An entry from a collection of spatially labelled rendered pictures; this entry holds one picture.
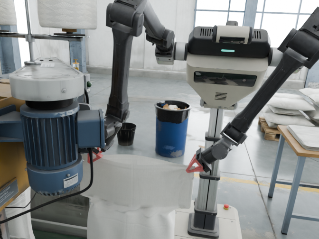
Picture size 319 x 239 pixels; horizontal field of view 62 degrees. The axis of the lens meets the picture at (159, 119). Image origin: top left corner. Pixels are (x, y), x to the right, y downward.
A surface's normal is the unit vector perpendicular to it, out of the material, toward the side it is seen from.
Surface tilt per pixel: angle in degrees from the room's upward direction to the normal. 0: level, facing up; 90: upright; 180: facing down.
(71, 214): 90
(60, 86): 91
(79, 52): 90
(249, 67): 40
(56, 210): 90
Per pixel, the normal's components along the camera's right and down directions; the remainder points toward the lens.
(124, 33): -0.40, 0.57
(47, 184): 0.06, 0.34
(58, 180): 0.40, 0.35
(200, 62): -0.07, -0.53
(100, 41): -0.17, 0.30
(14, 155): 0.98, 0.10
